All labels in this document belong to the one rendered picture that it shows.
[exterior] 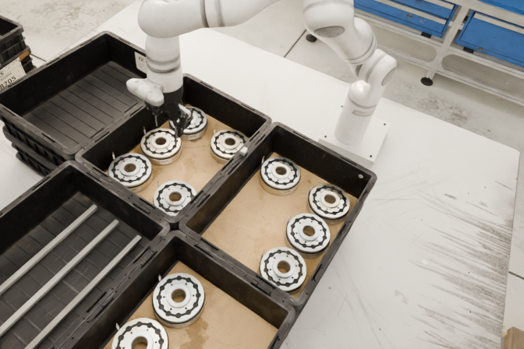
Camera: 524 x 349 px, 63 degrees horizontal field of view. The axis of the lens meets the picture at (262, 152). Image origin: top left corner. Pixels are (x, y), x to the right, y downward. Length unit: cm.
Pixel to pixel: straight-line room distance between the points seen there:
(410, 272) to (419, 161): 41
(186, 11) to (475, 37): 226
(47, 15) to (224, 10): 255
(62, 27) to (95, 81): 178
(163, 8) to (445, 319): 96
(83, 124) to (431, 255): 101
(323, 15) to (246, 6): 14
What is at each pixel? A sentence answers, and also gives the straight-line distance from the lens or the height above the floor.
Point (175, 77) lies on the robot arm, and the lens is 94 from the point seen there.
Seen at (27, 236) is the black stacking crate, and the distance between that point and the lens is 109.
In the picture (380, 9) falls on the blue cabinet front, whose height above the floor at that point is 36.
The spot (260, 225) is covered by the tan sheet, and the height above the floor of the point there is 83.
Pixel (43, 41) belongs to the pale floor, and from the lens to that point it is 306.
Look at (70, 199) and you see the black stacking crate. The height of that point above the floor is 83.
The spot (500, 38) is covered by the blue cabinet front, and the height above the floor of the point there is 44.
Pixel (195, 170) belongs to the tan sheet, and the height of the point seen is 83.
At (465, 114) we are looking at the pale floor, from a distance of 297.
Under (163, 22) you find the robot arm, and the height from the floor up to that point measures 126.
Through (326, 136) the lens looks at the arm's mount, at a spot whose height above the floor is 74.
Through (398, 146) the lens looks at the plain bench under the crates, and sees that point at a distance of 151.
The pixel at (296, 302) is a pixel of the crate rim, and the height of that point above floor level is 93.
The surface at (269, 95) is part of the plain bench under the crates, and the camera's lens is 154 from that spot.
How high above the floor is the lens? 172
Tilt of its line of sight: 49 degrees down
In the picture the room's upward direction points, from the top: 10 degrees clockwise
